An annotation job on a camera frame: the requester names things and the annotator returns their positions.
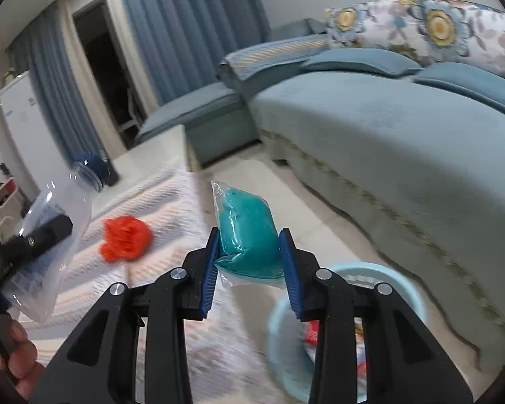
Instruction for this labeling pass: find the floral sofa back cover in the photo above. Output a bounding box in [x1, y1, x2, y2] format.
[324, 0, 505, 85]

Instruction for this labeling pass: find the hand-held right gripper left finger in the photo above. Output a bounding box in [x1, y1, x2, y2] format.
[27, 227, 222, 404]

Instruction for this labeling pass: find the striped armrest cover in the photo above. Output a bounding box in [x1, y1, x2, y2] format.
[218, 36, 331, 80]

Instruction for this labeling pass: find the teal plastic packet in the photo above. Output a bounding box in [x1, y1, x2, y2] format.
[210, 180, 286, 290]

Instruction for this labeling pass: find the white storage rack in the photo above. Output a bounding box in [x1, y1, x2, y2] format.
[0, 177, 26, 236]

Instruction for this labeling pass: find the clear plastic bottle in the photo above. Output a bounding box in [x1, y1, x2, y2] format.
[2, 150, 112, 325]

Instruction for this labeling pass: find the flat teal cushion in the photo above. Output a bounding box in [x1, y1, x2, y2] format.
[300, 47, 424, 77]
[412, 62, 505, 123]

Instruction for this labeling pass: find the light blue plastic basket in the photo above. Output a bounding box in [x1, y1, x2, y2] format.
[266, 262, 428, 404]

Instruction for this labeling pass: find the red plastic bag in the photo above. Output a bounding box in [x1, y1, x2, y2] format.
[99, 215, 154, 264]

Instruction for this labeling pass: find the teal sofa footstool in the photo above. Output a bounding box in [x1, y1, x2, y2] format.
[134, 82, 259, 167]

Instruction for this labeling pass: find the person's left hand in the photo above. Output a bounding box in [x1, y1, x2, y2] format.
[0, 317, 47, 402]

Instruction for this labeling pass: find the teal sofa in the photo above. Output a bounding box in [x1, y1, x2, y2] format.
[216, 0, 505, 373]

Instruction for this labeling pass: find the white refrigerator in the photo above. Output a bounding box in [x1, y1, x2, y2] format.
[0, 71, 53, 190]

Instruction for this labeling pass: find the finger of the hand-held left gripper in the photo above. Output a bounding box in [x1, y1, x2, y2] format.
[0, 214, 73, 270]

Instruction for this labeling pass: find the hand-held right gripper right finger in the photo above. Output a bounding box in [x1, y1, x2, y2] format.
[278, 227, 474, 404]

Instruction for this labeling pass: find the blue striped curtain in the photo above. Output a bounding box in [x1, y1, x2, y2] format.
[115, 0, 272, 106]
[8, 4, 108, 165]

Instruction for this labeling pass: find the dark chair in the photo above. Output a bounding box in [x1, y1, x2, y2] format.
[124, 88, 146, 127]

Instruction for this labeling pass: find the striped woven tablecloth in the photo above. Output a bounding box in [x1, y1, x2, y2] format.
[25, 164, 308, 404]

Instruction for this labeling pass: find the white coffee table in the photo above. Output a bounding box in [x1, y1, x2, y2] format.
[109, 124, 194, 186]

